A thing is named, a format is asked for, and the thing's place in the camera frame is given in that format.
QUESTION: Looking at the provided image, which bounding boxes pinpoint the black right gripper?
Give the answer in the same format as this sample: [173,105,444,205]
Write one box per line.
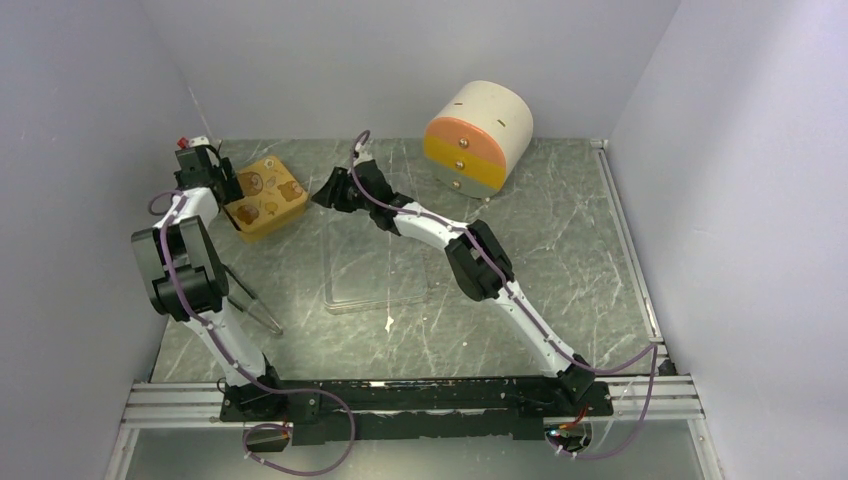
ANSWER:
[310,168,374,215]

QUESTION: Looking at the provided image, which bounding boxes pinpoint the silver tin lid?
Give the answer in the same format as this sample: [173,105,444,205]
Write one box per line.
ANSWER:
[236,155,309,204]

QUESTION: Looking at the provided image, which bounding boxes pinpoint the black metal tongs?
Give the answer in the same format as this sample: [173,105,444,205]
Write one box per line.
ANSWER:
[223,264,284,337]

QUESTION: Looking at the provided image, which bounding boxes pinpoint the gold chocolate tin box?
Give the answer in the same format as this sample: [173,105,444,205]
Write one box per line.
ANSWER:
[225,197,306,243]

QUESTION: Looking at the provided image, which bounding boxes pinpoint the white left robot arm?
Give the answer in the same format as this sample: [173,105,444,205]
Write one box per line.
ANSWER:
[131,145,286,420]

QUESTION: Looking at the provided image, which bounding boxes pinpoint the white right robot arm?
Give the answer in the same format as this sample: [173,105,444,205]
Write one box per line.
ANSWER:
[312,160,595,415]

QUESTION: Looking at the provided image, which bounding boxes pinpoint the clear plastic tray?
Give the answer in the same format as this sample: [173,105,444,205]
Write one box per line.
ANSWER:
[321,210,432,315]

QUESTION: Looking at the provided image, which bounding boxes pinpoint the round pastel drawer cabinet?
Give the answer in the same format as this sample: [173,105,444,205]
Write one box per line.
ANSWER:
[423,80,534,199]

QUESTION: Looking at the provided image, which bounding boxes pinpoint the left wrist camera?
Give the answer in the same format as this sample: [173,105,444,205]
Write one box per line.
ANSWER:
[174,140,220,191]

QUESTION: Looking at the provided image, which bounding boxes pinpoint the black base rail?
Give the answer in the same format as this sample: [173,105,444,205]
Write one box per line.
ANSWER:
[220,375,614,446]

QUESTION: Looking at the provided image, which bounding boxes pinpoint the aluminium frame rail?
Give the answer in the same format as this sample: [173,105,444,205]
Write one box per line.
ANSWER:
[104,382,225,479]

